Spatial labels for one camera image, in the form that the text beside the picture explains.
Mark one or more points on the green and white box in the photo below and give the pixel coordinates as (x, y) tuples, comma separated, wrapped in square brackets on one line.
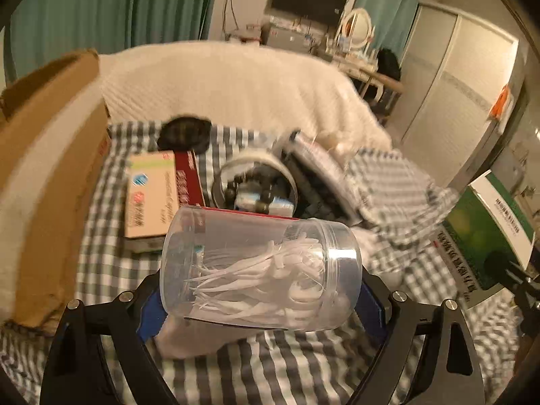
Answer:
[(472, 228)]

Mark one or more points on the beige medicine box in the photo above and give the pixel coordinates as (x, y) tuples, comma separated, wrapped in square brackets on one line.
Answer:
[(147, 194)]

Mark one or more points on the white oval mirror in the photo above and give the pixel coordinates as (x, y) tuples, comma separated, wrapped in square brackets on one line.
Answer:
[(356, 27)]

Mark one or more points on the round clear container of beads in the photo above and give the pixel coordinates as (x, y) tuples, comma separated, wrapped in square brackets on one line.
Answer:
[(253, 181)]

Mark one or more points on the black fuzzy object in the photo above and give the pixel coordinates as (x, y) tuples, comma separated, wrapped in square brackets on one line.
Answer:
[(185, 133)]

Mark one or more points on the black bag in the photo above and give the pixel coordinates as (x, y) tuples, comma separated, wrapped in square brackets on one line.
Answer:
[(388, 65)]

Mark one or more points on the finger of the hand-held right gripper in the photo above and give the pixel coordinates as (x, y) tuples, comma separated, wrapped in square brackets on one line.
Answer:
[(500, 268)]

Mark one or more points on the grey checked cloth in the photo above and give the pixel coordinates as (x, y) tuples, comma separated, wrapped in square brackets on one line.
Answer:
[(105, 270)]

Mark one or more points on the narrow green curtain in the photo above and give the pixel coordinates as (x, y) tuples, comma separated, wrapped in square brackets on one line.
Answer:
[(388, 4)]

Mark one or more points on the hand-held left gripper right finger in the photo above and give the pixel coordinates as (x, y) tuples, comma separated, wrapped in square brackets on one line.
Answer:
[(373, 313)]

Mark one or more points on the white wardrobe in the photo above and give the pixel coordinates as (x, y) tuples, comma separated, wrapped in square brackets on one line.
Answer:
[(455, 84)]

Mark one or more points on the brown cardboard box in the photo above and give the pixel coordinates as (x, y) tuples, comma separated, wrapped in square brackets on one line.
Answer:
[(42, 143)]

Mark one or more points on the clear jar of floss picks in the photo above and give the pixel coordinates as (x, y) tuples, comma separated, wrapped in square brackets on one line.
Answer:
[(253, 240)]

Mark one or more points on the white dressing table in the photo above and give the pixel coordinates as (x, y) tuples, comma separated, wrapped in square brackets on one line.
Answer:
[(371, 80)]

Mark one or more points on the white blanket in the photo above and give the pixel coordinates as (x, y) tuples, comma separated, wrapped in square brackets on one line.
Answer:
[(232, 80)]

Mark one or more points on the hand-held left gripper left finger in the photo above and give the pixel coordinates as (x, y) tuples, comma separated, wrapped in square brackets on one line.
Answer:
[(149, 313)]

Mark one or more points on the wide green curtain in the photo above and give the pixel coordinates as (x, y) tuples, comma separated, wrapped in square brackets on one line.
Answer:
[(114, 12)]

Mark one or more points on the orange tag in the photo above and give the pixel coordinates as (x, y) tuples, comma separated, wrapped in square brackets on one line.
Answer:
[(501, 103)]

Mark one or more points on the grey cabinet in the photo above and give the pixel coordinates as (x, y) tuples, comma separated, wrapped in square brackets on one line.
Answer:
[(282, 36)]

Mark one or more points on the clear zip pouch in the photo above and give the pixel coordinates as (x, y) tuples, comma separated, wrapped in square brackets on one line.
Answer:
[(320, 164)]

